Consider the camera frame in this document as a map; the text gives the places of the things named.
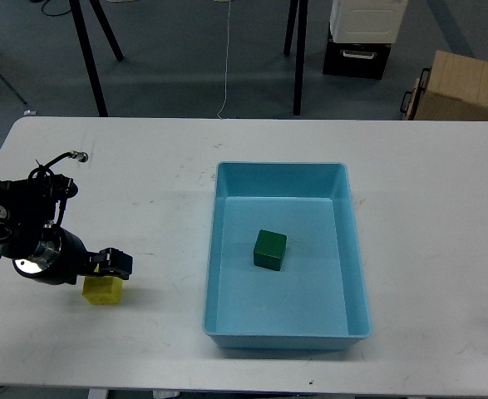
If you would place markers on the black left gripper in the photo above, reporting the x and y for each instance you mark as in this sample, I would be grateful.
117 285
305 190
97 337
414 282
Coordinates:
63 257

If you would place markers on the yellow block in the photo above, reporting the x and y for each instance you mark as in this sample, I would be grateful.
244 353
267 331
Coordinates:
102 287

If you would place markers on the green block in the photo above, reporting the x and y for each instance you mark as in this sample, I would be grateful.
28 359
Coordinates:
269 250

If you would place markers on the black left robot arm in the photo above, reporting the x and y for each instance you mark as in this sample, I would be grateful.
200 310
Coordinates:
32 236

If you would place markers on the cardboard box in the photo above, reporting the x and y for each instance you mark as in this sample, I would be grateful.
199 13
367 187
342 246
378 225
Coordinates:
453 88

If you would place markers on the blue plastic bin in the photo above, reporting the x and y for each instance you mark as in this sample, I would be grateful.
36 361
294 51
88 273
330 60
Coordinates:
317 300

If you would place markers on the black tripod leg inner left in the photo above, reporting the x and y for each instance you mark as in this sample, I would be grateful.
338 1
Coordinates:
107 30

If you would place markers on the black tripod leg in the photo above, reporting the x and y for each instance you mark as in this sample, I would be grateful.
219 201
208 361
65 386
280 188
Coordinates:
107 30
298 16
290 29
88 58

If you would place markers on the black tripod leg inner right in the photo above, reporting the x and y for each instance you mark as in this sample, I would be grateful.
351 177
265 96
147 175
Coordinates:
290 29

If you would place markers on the black box with handle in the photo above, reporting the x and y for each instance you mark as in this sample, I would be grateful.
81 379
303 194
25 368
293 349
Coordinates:
360 60

